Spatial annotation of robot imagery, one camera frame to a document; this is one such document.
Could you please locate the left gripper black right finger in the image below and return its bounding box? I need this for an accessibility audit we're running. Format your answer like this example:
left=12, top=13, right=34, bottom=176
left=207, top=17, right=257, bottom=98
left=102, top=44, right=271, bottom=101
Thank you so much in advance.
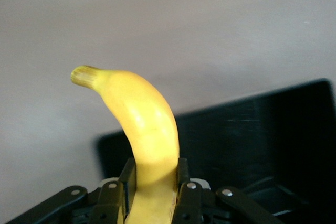
left=172, top=156, right=286, bottom=224

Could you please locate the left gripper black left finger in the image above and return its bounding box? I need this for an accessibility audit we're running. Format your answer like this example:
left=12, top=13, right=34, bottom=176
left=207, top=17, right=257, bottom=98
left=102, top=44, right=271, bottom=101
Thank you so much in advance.
left=5, top=157, right=138, bottom=224

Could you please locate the black rectangular plastic box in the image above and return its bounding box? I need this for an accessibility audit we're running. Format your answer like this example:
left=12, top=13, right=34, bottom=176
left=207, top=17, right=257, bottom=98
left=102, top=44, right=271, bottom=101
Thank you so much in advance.
left=98, top=78, right=333, bottom=224

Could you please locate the yellow banana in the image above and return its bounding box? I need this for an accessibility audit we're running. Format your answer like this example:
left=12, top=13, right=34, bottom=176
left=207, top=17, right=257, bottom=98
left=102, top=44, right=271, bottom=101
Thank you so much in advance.
left=70, top=65, right=181, bottom=224

